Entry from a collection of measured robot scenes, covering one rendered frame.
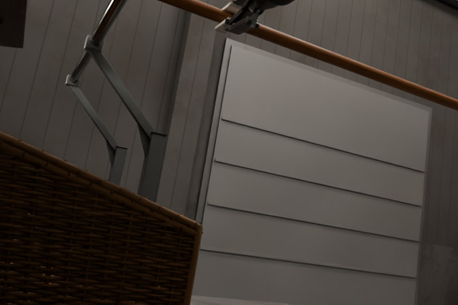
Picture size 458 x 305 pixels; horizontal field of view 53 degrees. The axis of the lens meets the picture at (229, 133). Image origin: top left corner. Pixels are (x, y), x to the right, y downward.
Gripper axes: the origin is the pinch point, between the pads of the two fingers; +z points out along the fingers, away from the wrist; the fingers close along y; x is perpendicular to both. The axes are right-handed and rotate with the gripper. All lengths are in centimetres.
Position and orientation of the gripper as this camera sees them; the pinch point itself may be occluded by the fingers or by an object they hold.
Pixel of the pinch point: (227, 18)
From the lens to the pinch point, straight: 107.8
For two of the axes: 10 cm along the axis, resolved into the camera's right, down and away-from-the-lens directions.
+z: -4.4, 1.0, 8.9
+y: -1.6, 9.7, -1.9
